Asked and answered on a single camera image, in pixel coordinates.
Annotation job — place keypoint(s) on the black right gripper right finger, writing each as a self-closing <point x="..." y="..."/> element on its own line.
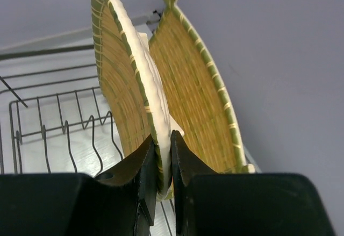
<point x="188" y="171"/>

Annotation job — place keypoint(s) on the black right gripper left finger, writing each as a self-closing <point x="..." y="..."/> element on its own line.
<point x="133" y="182"/>

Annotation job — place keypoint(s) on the large woven bamboo tray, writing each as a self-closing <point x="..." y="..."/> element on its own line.
<point x="196" y="94"/>

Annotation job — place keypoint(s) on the small woven bamboo tray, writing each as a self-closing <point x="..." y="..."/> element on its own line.
<point x="131" y="84"/>

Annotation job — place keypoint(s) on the black wire dish rack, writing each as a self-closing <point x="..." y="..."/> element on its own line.
<point x="57" y="135"/>

